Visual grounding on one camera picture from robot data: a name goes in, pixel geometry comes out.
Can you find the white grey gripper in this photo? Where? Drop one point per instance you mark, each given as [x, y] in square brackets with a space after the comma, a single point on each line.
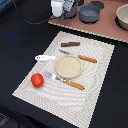
[60, 8]

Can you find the red toy tomato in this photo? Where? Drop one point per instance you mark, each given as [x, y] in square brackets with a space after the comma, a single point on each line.
[37, 80]

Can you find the grey pot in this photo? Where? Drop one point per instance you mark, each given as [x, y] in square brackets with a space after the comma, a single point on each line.
[71, 13]
[89, 13]

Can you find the grey pot on stove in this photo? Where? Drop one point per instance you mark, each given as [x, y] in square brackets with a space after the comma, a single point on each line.
[89, 13]

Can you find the black stove burner back-right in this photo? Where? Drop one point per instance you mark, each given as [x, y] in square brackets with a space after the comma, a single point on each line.
[98, 4]

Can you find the brown toy stove board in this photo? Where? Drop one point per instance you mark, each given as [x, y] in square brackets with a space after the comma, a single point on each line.
[104, 27]

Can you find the round wooden plate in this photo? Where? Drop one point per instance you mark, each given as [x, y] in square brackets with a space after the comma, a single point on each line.
[68, 66]

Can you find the beige bowl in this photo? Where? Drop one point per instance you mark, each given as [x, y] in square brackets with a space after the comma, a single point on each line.
[122, 15]

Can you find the woven grey placemat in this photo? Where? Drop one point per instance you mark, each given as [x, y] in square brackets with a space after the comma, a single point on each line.
[68, 103]

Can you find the toy knife wooden handle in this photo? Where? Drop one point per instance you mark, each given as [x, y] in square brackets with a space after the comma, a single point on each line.
[79, 56]

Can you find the toy fork wooden handle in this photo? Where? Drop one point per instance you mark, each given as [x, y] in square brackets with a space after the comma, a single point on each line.
[54, 77]

